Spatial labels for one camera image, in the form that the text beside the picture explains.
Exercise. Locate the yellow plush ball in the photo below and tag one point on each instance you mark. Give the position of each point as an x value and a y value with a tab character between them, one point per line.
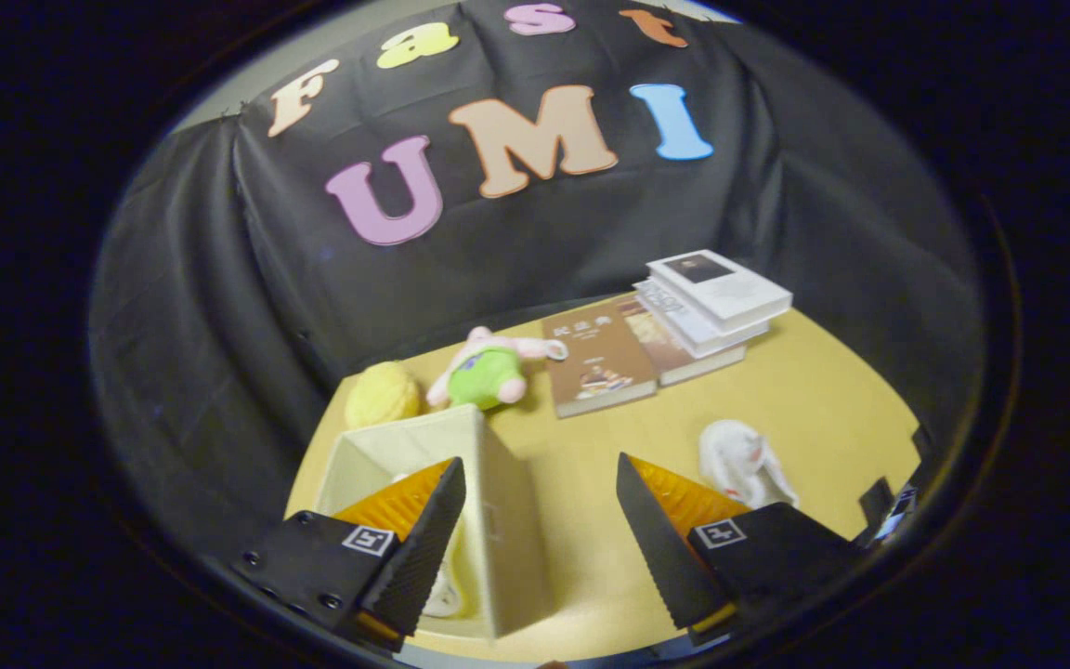
382	395

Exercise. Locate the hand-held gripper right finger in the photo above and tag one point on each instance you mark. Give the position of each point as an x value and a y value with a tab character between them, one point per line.
660	548

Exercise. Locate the white book with dark picture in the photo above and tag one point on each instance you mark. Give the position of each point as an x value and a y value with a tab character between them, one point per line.
721	283

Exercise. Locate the brown book under white books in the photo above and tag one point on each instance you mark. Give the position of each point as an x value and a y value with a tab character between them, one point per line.
660	348

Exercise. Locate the green and pink plush toy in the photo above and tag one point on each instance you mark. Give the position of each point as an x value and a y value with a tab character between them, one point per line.
489	376

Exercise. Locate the beige fabric storage box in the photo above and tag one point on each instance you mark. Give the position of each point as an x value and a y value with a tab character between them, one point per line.
507	520

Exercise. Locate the black block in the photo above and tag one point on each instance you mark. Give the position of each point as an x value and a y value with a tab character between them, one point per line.
920	441
874	502

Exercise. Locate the white and blue object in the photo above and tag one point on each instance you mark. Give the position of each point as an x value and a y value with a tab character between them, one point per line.
897	516

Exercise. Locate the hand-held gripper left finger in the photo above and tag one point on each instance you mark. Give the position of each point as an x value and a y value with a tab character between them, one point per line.
424	548

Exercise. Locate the brown book with cover picture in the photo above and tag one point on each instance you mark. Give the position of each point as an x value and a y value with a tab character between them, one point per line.
595	358

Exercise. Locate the white canvas shoe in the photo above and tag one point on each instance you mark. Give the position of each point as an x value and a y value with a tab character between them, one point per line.
730	455
447	590

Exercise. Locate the white book with patterned cover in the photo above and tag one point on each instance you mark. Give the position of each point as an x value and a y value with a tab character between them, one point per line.
674	316

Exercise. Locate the person's blue clothing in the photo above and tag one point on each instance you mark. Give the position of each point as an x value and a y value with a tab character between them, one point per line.
498	655

